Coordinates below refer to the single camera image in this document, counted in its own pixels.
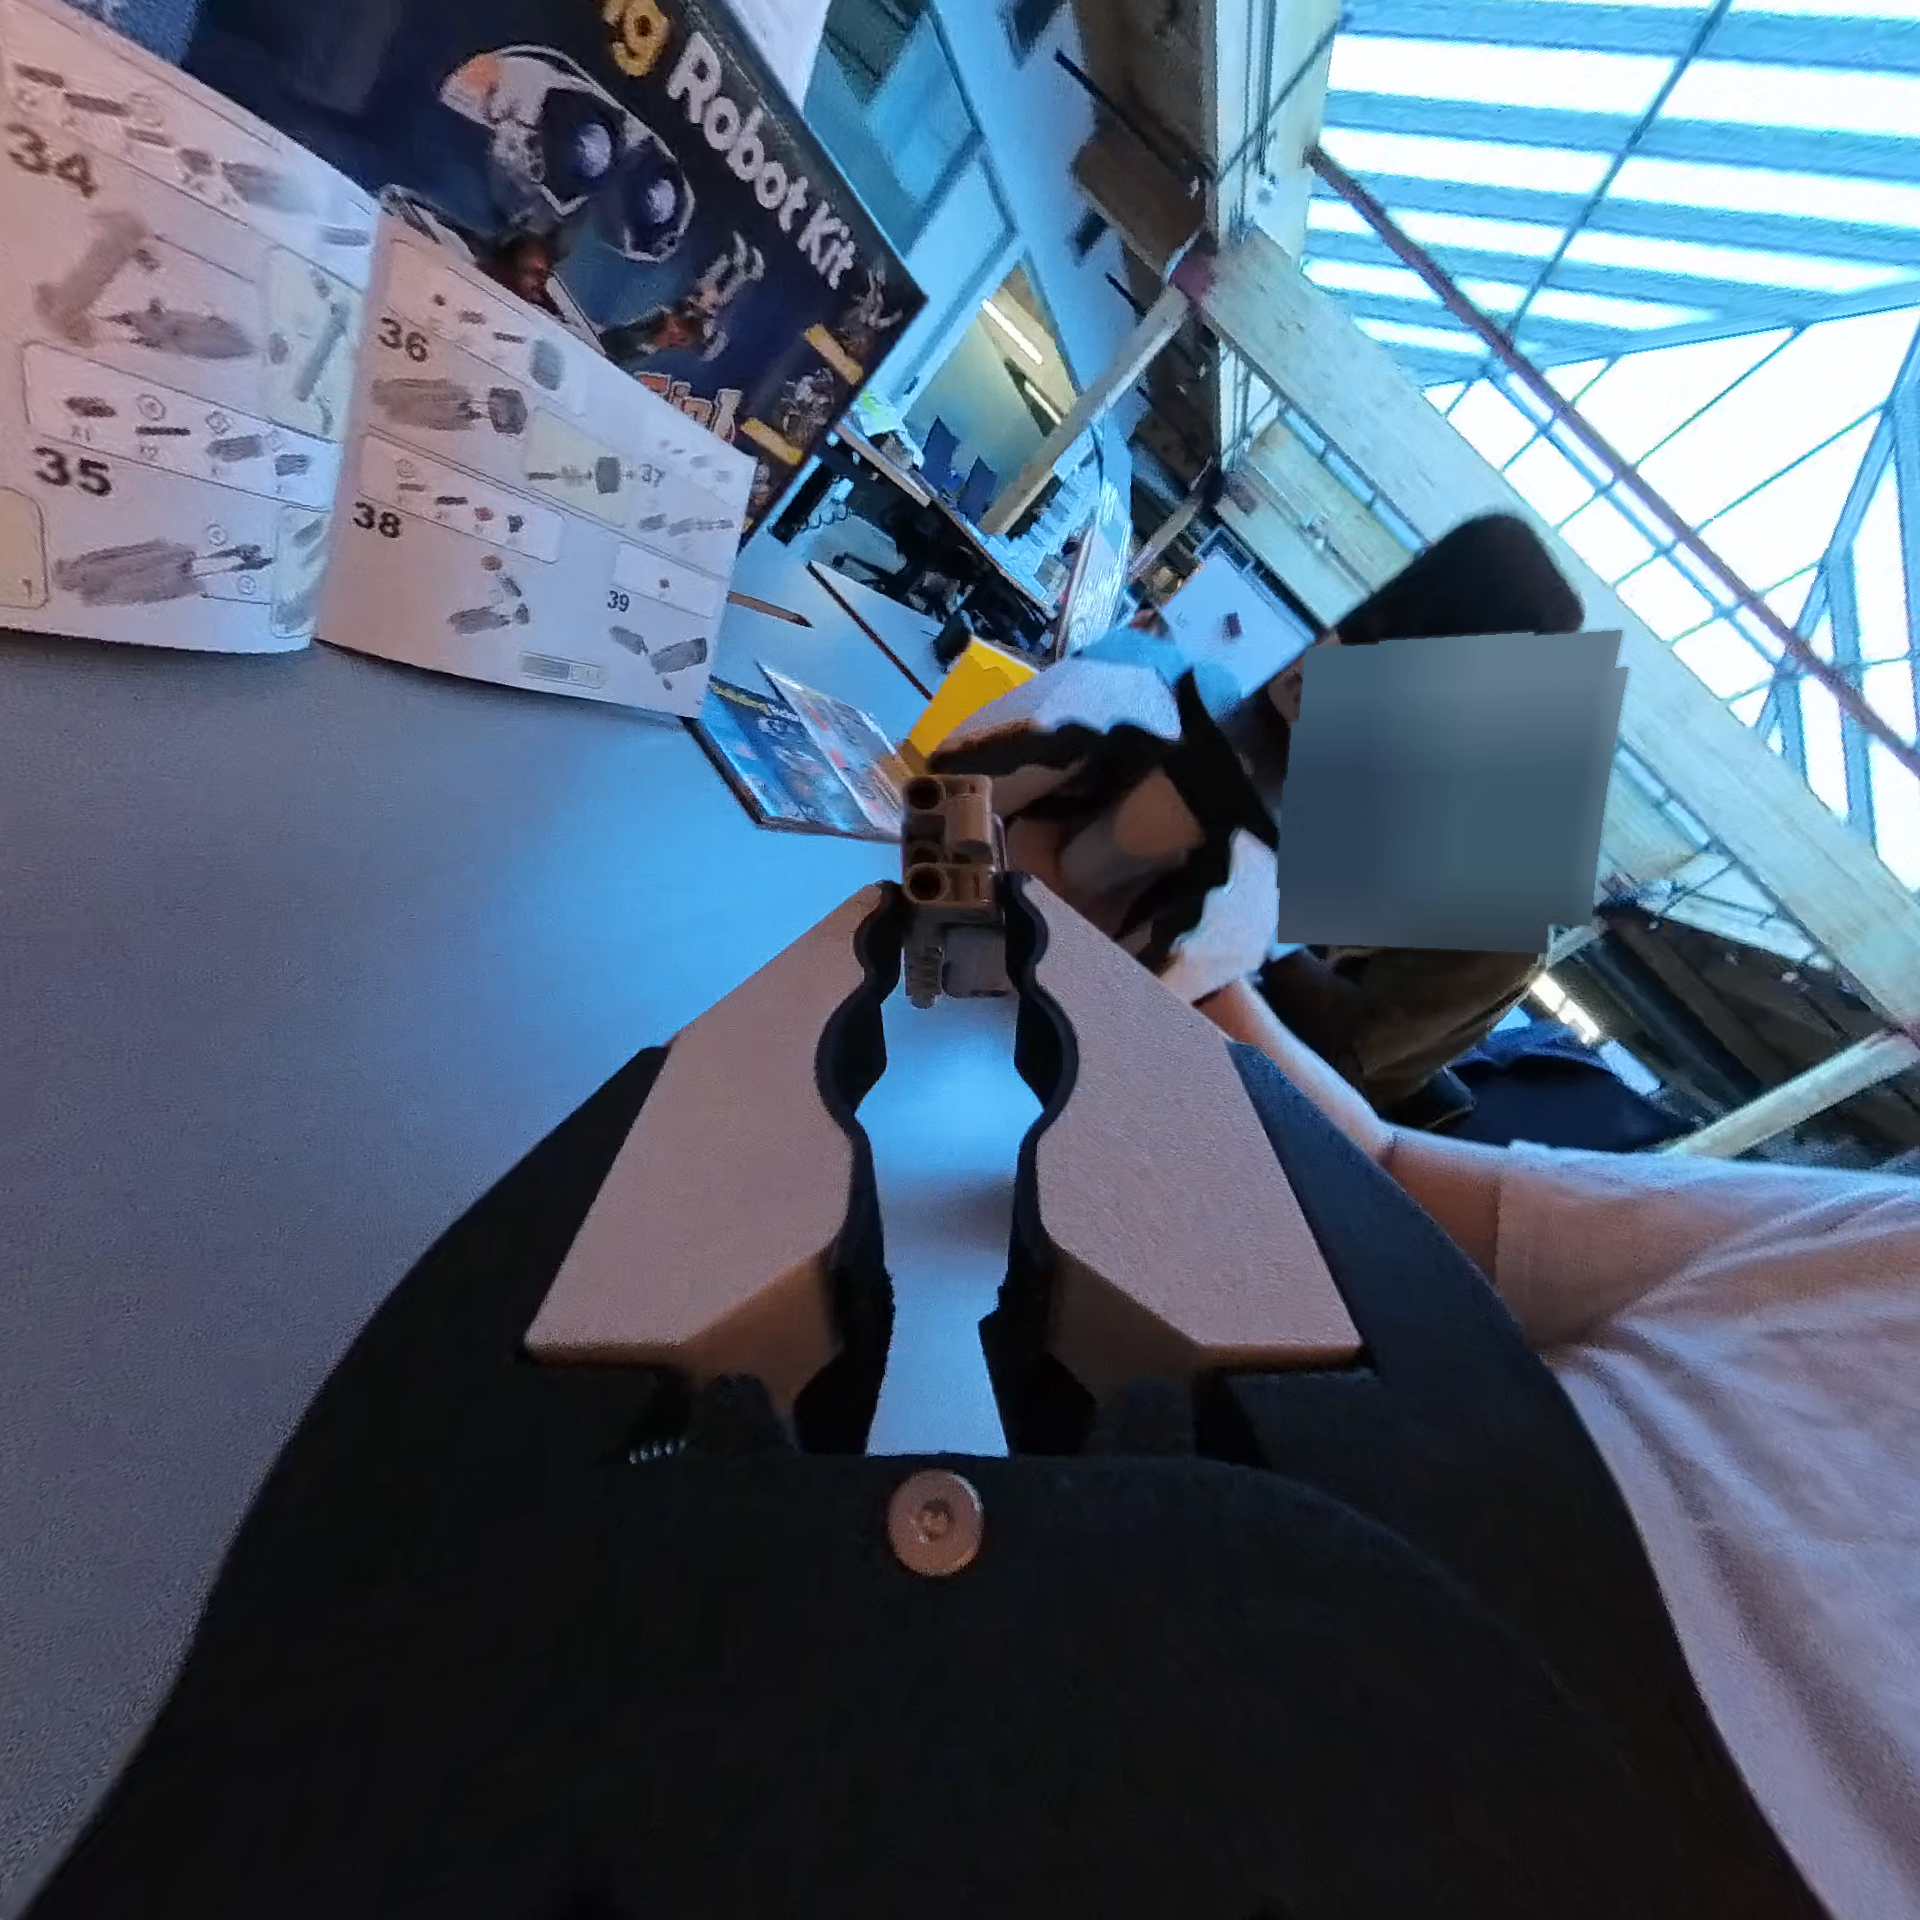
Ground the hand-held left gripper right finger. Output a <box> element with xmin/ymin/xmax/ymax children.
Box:
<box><xmin>977</xmin><ymin>874</ymin><xmax>1367</xmax><ymax>1453</ymax></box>

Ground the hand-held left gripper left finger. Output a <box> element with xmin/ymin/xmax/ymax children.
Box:
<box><xmin>521</xmin><ymin>882</ymin><xmax>902</xmax><ymax>1449</ymax></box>

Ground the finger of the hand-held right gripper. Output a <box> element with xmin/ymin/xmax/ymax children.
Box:
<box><xmin>932</xmin><ymin>651</ymin><xmax>1205</xmax><ymax>785</ymax></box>
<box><xmin>1000</xmin><ymin>772</ymin><xmax>1280</xmax><ymax>1003</ymax></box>

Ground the grey brick assembly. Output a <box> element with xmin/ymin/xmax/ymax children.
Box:
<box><xmin>895</xmin><ymin>772</ymin><xmax>1012</xmax><ymax>1010</ymax></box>

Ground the yellow plastic bin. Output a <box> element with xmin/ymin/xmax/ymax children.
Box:
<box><xmin>902</xmin><ymin>633</ymin><xmax>1040</xmax><ymax>763</ymax></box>

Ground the skylight window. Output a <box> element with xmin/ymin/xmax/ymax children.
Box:
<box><xmin>1294</xmin><ymin>0</ymin><xmax>1920</xmax><ymax>890</ymax></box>

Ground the person's white shirt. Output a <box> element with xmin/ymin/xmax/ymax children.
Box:
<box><xmin>1492</xmin><ymin>1140</ymin><xmax>1920</xmax><ymax>1920</ymax></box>

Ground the blue robot kit box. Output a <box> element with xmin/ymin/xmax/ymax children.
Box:
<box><xmin>175</xmin><ymin>0</ymin><xmax>932</xmax><ymax>545</ymax></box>

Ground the white instruction booklet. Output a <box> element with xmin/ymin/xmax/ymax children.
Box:
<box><xmin>0</xmin><ymin>0</ymin><xmax>759</xmax><ymax>722</ymax></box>

